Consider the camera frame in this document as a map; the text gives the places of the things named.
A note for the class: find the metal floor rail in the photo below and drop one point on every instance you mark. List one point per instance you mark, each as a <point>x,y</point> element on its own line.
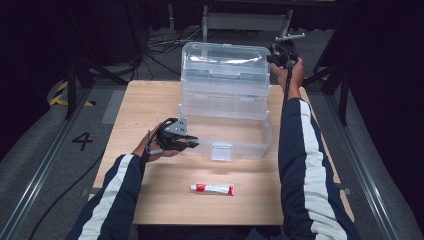
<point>366,180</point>
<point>36,176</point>

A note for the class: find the person's right hand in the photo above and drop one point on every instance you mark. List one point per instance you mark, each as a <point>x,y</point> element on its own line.
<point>295,78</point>

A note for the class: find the grey floor tape patch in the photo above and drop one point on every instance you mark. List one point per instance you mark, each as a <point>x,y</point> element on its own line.
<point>113,106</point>

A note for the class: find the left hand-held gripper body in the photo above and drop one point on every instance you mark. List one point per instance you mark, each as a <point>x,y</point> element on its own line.
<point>173,133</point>

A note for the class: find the grey metal table frame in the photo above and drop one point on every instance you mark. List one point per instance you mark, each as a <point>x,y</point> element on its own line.
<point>245,21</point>

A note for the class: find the red and white tube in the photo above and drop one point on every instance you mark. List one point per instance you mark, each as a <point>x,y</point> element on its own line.
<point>213,189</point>

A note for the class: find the grey metal post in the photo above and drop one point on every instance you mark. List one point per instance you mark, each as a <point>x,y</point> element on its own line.
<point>171,16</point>

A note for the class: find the clear plastic storage box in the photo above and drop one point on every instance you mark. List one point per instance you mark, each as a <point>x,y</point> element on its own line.
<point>226,100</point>

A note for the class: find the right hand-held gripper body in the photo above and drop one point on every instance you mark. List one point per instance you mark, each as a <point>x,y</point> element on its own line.
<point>286,50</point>

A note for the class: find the person's left hand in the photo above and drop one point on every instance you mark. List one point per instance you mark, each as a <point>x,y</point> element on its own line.
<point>156,156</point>

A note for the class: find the black tripod stand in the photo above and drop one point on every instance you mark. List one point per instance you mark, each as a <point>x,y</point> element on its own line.
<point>71,86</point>
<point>343,86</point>

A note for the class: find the yellow and black hazard tape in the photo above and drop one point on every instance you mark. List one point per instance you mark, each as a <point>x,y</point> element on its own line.
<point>61,88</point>

